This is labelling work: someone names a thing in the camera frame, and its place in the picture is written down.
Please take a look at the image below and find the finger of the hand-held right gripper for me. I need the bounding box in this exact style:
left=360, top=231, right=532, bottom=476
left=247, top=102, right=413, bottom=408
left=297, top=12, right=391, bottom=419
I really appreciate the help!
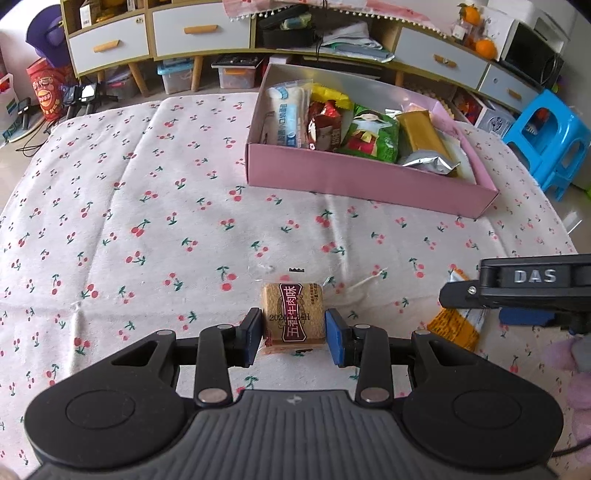
left=438, top=281, right=499, bottom=309
left=499, top=308, right=571, bottom=326

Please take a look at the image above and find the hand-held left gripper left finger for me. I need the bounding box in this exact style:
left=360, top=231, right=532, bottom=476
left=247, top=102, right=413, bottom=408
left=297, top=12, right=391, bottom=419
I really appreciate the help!
left=108, top=307, right=264, bottom=409

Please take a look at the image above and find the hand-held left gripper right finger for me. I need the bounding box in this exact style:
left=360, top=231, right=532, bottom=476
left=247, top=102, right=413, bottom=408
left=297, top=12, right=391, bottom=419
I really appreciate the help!
left=324, top=308, right=481, bottom=409

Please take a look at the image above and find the orange snack packet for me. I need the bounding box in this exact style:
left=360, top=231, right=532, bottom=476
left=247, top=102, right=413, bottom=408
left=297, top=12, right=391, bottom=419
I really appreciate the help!
left=427, top=270, right=488, bottom=352

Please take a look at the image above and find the brown label cracker packet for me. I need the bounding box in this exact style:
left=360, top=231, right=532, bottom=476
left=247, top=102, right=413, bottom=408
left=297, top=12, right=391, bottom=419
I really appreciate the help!
left=259, top=281, right=328, bottom=356

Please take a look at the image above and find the pink cardboard box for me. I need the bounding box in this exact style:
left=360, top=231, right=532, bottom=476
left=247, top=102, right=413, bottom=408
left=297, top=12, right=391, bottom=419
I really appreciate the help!
left=245, top=62, right=500, bottom=217

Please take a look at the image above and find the gold foil packet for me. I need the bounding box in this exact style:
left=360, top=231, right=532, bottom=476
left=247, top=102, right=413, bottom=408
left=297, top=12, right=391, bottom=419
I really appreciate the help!
left=396, top=108, right=461, bottom=177

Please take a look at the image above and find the green snack packet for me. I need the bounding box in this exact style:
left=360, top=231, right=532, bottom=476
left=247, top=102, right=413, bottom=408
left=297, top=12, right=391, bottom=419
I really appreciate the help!
left=339, top=104, right=402, bottom=163

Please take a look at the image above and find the red snack packet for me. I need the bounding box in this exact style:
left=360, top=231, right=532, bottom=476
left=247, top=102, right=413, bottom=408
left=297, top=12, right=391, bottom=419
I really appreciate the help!
left=307, top=99, right=354, bottom=153

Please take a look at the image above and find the clear bread packet blue label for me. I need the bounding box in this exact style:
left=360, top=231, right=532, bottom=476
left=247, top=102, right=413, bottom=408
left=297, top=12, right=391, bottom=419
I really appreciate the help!
left=261, top=79, right=315, bottom=148

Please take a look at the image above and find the yellow snack packet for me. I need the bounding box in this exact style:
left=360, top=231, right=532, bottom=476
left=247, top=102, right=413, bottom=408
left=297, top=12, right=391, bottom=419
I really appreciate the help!
left=310, top=83, right=352, bottom=112

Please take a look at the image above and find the person's pink fuzzy clothing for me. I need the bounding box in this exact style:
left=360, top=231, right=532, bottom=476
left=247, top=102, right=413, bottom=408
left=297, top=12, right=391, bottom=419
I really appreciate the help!
left=542, top=335, right=591, bottom=411

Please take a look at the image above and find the blue plastic stool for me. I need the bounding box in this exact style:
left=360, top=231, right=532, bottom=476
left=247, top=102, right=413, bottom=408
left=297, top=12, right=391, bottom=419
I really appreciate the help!
left=502, top=89, right=591, bottom=201

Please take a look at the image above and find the white box blue print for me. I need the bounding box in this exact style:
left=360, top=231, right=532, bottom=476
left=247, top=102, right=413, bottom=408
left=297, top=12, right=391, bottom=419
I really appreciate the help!
left=475, top=104, right=515, bottom=137

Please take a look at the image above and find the cherry print tablecloth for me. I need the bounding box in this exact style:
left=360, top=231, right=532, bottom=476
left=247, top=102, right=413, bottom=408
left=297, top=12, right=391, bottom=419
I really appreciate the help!
left=0, top=90, right=591, bottom=480

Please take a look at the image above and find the white cabinet drawer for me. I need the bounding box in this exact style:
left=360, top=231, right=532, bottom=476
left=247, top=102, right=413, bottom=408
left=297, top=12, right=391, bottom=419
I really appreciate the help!
left=394, top=25, right=490, bottom=88
left=152, top=4, right=252, bottom=58
left=68, top=14, right=151, bottom=75
left=478, top=62, right=541, bottom=112

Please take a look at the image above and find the microwave oven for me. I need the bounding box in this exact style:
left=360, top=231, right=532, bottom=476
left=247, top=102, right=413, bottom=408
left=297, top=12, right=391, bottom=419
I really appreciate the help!
left=499, top=18, right=566, bottom=90

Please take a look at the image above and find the clear storage box orange latch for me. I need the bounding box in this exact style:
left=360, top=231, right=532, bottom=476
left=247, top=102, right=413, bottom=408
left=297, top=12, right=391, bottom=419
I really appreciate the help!
left=217, top=65, right=257, bottom=90

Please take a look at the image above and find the blue lid storage box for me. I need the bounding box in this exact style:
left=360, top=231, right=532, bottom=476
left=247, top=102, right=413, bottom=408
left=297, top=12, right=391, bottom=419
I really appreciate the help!
left=157, top=60, right=195, bottom=95

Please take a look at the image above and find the stack of folded papers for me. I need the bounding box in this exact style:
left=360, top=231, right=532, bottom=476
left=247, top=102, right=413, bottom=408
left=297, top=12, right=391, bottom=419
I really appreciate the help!
left=321, top=21, right=395, bottom=63

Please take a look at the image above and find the wooden cabinet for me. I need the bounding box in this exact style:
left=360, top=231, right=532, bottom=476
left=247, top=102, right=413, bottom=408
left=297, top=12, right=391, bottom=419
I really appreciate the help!
left=60, top=0, right=546, bottom=112

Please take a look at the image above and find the black tripod device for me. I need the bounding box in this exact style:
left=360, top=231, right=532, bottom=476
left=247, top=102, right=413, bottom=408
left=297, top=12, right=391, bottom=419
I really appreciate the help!
left=60, top=83, right=116, bottom=118

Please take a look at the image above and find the pink lace cloth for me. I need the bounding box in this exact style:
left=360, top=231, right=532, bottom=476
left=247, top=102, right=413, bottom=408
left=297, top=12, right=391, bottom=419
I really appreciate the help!
left=222, top=0, right=451, bottom=38

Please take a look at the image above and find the black case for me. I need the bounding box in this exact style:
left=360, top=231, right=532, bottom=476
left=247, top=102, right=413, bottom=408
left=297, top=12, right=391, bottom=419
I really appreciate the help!
left=256, top=4, right=319, bottom=49

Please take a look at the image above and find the red printed bag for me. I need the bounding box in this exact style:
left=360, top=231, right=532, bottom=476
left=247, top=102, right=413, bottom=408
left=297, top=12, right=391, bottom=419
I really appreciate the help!
left=25, top=58, right=75, bottom=121

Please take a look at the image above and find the black handheld device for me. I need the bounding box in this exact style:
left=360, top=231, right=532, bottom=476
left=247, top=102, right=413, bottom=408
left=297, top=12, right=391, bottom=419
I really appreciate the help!
left=14, top=99, right=33, bottom=130

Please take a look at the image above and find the white paper shopping bag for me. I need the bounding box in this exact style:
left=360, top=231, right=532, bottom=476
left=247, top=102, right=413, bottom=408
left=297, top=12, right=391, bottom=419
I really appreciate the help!
left=0, top=71, right=17, bottom=144

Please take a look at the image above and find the purple cloth bag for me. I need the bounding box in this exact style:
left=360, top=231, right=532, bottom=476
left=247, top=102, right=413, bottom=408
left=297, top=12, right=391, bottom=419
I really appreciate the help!
left=25, top=7, right=70, bottom=70

